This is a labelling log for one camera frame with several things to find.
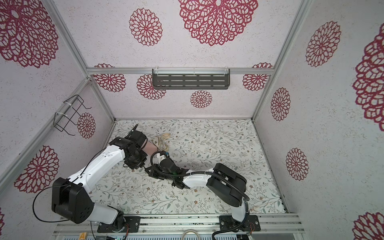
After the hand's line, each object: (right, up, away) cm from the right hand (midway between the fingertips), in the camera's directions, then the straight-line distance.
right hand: (142, 168), depth 78 cm
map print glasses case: (+6, +12, +26) cm, 30 cm away
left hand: (-1, +1, +5) cm, 5 cm away
